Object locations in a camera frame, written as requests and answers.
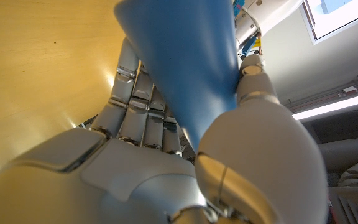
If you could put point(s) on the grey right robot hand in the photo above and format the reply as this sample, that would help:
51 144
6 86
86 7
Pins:
120 177

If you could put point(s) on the ceiling tube light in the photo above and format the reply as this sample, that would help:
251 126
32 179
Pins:
337 105

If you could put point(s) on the blue metal bottle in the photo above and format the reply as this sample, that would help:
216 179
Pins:
188 62

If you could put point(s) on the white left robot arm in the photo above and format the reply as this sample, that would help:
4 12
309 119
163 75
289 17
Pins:
272 12

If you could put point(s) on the bright window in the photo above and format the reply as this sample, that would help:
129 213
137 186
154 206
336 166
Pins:
340 14

